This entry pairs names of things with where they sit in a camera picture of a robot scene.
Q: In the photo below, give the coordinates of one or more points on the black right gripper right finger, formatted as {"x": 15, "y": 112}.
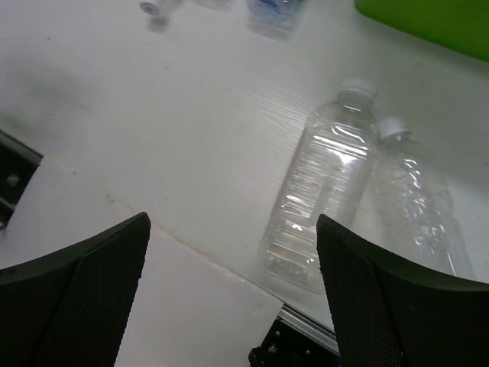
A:
{"x": 390, "y": 311}

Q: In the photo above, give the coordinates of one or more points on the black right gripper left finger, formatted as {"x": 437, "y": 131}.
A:
{"x": 71, "y": 307}

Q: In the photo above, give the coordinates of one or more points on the clear crinkled plastic bottle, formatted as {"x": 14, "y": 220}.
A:
{"x": 413, "y": 204}

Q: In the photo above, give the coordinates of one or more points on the clear square plastic bottle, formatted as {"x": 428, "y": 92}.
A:
{"x": 327, "y": 175}

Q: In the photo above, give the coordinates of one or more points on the green plastic bin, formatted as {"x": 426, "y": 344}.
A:
{"x": 461, "y": 26}

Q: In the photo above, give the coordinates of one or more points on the dark blue label bottle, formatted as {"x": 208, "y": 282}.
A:
{"x": 160, "y": 13}

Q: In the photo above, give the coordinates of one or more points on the blue label water bottle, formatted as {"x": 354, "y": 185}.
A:
{"x": 275, "y": 19}

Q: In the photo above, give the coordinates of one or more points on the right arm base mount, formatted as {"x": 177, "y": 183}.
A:
{"x": 296, "y": 340}

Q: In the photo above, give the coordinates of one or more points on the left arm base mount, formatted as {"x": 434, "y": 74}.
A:
{"x": 18, "y": 165}

